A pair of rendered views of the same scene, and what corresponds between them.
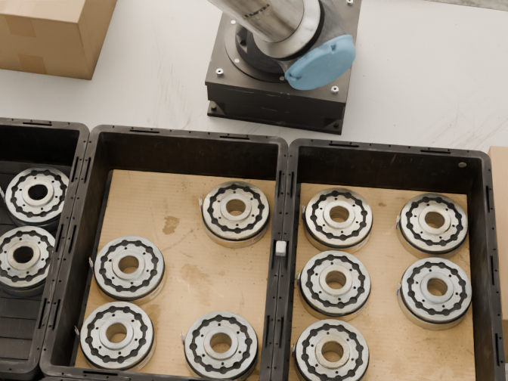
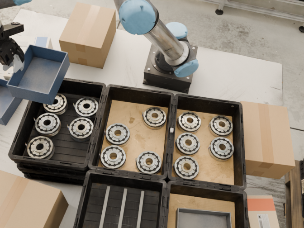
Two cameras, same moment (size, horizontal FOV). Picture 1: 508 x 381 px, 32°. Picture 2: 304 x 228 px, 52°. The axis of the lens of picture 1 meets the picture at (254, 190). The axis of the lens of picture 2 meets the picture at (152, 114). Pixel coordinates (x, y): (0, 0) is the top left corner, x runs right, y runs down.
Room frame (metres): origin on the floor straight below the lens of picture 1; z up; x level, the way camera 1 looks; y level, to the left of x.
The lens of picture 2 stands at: (-0.02, 0.11, 2.03)
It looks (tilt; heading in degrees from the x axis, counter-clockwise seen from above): 58 degrees down; 354
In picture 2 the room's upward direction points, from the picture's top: 9 degrees clockwise
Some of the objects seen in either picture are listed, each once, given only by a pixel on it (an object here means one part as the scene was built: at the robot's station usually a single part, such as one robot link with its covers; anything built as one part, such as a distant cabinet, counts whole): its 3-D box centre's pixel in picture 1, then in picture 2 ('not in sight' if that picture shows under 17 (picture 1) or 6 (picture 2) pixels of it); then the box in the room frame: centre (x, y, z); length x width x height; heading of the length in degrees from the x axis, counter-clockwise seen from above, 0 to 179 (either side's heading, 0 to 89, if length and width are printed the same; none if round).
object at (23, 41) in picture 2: not in sight; (30, 50); (1.12, 0.69, 0.74); 0.20 x 0.12 x 0.09; 93
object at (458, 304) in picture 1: (436, 289); (221, 147); (0.56, -0.26, 0.86); 0.10 x 0.10 x 0.01
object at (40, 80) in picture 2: not in sight; (40, 73); (0.70, 0.47, 1.10); 0.20 x 0.15 x 0.07; 171
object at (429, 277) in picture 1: (437, 287); (222, 147); (0.56, -0.26, 0.86); 0.05 x 0.05 x 0.01
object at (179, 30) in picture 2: not in sight; (173, 38); (1.07, -0.05, 0.97); 0.13 x 0.12 x 0.14; 19
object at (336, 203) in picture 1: (339, 215); (189, 120); (0.68, -0.13, 0.86); 0.05 x 0.05 x 0.01
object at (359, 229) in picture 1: (339, 216); (189, 121); (0.68, -0.13, 0.86); 0.10 x 0.10 x 0.01
